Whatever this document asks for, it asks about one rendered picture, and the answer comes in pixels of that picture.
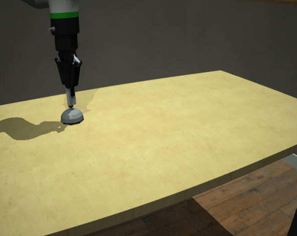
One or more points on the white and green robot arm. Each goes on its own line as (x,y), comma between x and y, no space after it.
(64,15)

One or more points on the grey service bell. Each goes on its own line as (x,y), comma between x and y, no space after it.
(72,116)

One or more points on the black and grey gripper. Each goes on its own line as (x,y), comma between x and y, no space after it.
(68,64)

